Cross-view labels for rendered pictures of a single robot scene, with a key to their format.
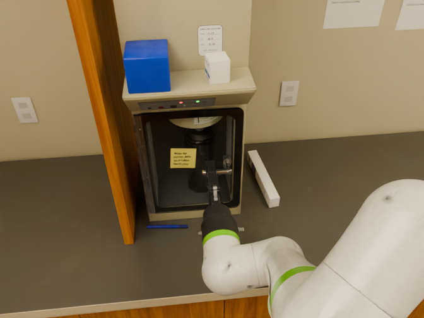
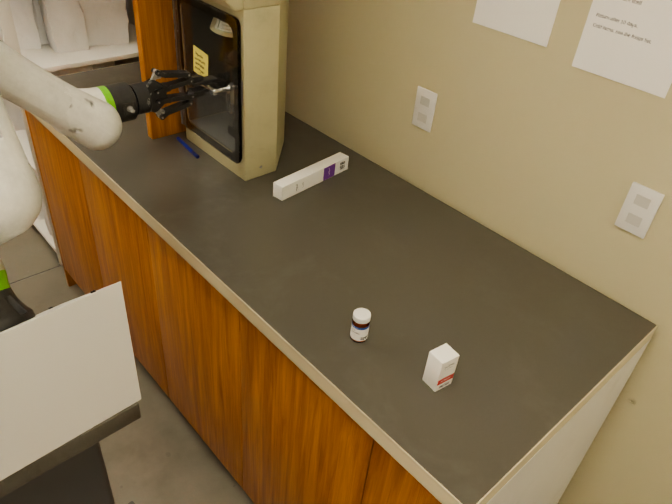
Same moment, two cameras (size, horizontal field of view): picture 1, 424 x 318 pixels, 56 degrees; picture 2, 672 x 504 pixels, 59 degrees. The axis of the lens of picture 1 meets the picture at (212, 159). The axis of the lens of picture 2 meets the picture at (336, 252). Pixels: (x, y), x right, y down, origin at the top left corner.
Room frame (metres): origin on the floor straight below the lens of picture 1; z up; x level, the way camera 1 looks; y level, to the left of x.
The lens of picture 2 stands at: (0.23, -1.39, 1.81)
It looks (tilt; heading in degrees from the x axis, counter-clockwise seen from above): 37 degrees down; 50
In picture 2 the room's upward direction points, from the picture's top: 6 degrees clockwise
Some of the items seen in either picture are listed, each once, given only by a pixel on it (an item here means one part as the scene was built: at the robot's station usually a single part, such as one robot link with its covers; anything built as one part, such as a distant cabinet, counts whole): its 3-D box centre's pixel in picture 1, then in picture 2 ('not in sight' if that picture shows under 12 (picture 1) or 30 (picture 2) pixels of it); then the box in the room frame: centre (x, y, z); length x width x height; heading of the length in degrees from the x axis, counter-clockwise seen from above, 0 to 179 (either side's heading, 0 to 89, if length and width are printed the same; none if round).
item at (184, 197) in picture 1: (192, 165); (208, 78); (0.92, 0.06, 1.19); 0.30 x 0.01 x 0.40; 95
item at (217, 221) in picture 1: (221, 231); (120, 103); (0.65, -0.02, 1.20); 0.12 x 0.06 x 0.09; 95
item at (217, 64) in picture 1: (217, 67); not in sight; (0.88, -0.02, 1.54); 0.05 x 0.05 x 0.06; 14
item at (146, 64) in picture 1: (147, 65); not in sight; (0.87, 0.15, 1.56); 0.10 x 0.10 x 0.09; 6
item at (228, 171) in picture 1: (217, 168); (212, 86); (0.90, -0.02, 1.20); 0.10 x 0.05 x 0.03; 95
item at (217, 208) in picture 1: (216, 211); (148, 96); (0.73, -0.01, 1.20); 0.09 x 0.07 x 0.08; 5
